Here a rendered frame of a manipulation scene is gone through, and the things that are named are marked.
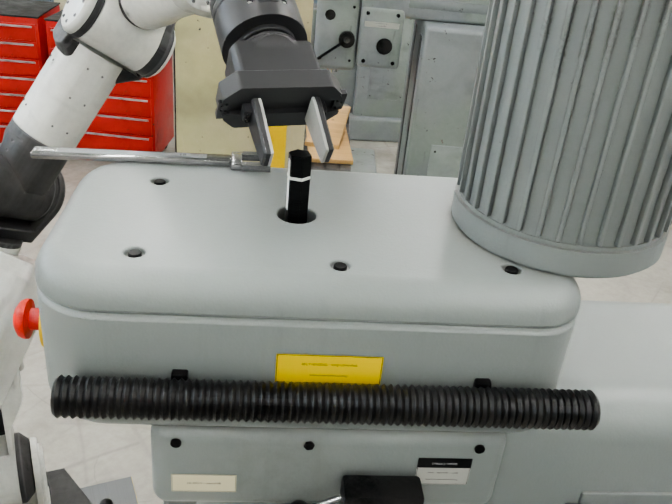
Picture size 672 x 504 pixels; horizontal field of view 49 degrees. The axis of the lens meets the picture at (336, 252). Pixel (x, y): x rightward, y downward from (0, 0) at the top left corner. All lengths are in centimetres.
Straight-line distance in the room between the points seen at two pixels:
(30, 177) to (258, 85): 48
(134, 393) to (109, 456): 256
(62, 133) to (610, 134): 73
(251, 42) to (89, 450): 262
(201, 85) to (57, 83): 142
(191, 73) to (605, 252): 193
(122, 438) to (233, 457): 254
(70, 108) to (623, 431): 78
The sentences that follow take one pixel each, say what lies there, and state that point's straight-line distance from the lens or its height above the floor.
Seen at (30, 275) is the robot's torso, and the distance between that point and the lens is 112.
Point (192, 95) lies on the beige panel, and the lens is 248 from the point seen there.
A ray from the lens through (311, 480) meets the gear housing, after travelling 74.
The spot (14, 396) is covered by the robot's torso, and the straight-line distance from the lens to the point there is 153.
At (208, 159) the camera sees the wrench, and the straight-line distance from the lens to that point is 80.
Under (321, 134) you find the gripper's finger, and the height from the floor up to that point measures 196.
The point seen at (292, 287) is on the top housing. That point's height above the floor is 188.
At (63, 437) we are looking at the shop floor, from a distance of 329.
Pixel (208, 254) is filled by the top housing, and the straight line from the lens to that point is 63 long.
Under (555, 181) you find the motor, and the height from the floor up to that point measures 197.
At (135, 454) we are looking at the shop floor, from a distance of 317.
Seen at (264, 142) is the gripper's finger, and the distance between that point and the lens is 68.
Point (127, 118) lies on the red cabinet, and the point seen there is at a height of 38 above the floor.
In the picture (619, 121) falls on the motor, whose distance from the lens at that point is 62.
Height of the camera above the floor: 220
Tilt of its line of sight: 29 degrees down
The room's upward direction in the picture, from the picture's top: 6 degrees clockwise
